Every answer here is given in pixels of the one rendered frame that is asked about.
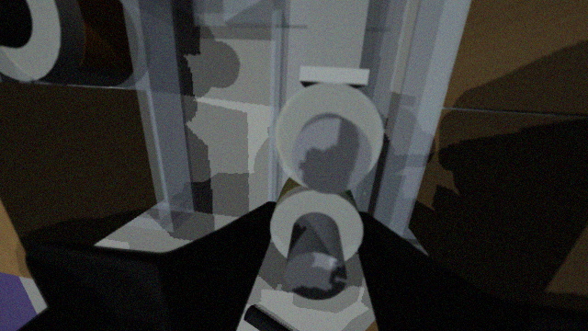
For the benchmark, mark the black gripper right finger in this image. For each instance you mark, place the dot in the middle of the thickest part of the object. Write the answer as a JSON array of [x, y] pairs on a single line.
[[410, 291]]

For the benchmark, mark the black cylindrical rod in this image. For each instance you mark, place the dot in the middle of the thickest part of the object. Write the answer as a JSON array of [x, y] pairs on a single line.
[[261, 321]]

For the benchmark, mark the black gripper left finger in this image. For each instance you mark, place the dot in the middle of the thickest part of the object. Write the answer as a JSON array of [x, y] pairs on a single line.
[[201, 286]]

